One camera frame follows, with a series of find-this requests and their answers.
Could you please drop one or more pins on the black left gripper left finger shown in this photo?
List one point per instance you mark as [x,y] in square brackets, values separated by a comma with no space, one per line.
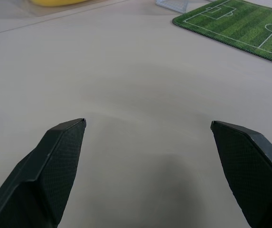
[43,180]

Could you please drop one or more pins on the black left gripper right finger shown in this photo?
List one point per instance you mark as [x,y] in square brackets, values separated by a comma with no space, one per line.
[252,175]

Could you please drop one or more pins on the green soccer field mat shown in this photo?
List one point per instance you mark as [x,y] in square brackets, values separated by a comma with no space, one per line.
[240,26]

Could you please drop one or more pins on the yellow round object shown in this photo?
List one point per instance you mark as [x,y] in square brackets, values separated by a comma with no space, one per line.
[55,2]

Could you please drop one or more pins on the clear plastic goal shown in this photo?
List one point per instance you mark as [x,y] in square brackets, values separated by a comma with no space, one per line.
[172,3]

